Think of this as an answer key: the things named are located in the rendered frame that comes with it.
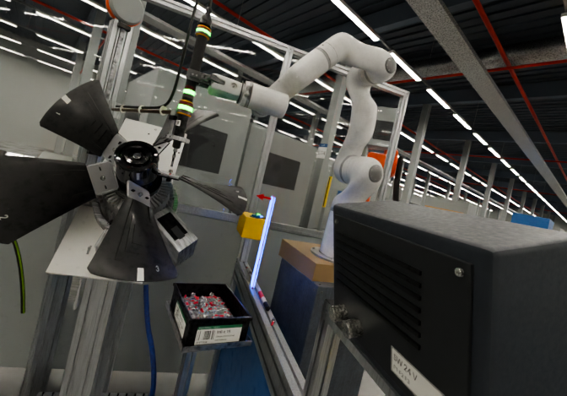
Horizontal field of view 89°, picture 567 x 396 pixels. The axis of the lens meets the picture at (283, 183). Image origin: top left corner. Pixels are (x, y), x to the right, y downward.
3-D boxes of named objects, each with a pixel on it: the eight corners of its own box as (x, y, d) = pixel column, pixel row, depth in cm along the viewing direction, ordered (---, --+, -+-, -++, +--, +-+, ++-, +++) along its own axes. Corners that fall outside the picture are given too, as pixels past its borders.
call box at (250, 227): (235, 231, 136) (240, 210, 136) (256, 235, 139) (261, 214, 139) (240, 241, 121) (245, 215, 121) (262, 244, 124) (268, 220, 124)
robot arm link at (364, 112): (348, 186, 111) (326, 181, 125) (374, 188, 115) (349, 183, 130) (367, 51, 106) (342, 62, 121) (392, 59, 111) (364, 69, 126)
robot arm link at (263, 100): (249, 88, 102) (255, 79, 93) (283, 100, 106) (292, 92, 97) (244, 111, 102) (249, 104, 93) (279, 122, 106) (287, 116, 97)
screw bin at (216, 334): (167, 305, 86) (173, 282, 86) (221, 304, 95) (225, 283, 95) (182, 349, 67) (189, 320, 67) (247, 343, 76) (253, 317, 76)
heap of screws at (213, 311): (174, 305, 85) (176, 292, 85) (219, 304, 92) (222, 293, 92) (188, 343, 69) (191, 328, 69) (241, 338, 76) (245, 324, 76)
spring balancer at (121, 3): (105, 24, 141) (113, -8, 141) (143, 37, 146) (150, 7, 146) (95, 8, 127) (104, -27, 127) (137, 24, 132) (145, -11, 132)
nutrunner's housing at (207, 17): (167, 146, 91) (200, 5, 91) (178, 149, 94) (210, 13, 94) (173, 147, 89) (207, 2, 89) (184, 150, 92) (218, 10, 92)
